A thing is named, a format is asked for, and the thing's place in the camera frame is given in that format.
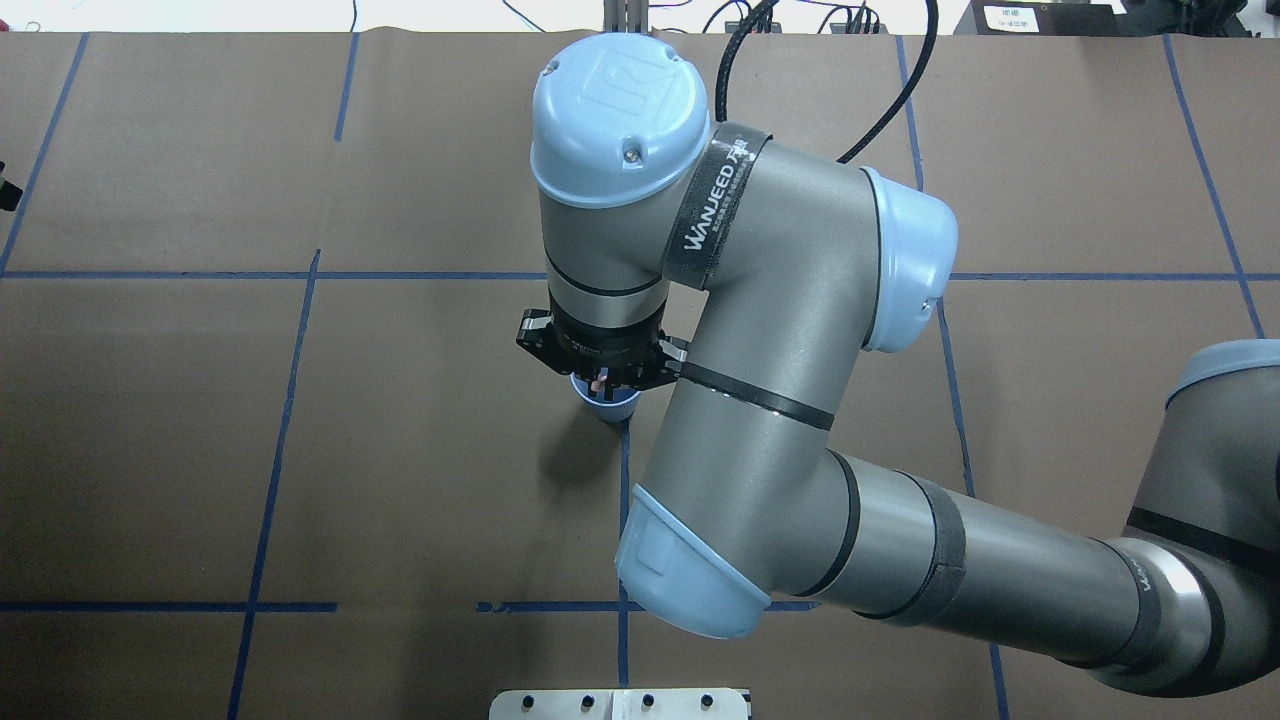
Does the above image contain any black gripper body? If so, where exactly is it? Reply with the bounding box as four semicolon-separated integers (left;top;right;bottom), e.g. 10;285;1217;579
515;307;689;393

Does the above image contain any metal base plate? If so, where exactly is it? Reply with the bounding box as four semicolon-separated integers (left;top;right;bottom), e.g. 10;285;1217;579
488;687;754;719

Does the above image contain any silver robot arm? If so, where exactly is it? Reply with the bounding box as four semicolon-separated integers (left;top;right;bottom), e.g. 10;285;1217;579
516;33;1277;698

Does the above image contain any blue ribbed cup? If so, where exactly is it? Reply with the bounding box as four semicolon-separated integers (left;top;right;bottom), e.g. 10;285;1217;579
570;374;643;424

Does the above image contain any black braided cable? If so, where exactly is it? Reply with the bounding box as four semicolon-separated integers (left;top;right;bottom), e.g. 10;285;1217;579
712;0;941;167

